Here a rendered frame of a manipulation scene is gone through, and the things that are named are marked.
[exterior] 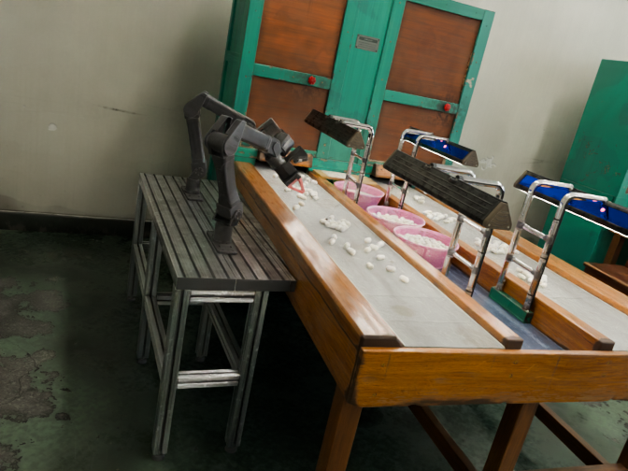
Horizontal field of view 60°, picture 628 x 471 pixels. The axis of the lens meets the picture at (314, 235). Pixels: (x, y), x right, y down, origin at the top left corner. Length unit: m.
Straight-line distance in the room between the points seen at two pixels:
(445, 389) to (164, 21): 2.80
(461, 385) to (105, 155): 2.77
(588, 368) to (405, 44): 2.03
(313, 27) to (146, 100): 1.22
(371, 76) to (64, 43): 1.75
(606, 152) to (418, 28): 2.08
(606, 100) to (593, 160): 0.45
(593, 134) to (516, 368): 3.43
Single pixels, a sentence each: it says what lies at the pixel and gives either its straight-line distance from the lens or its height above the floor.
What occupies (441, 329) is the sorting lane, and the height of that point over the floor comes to 0.74.
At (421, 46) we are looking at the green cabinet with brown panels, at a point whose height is 1.53.
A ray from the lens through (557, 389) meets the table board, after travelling 1.71.
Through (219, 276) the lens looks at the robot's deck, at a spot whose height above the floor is 0.67.
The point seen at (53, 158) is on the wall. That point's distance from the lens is 3.70.
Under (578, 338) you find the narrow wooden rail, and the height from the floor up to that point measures 0.73.
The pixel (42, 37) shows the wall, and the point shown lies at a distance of 3.60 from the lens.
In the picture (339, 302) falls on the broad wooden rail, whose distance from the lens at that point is 1.45.
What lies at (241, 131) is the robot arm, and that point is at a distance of 1.81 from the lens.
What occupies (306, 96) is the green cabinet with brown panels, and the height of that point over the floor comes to 1.15.
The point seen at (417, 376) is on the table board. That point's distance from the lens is 1.41.
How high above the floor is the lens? 1.35
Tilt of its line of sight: 17 degrees down
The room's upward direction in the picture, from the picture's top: 12 degrees clockwise
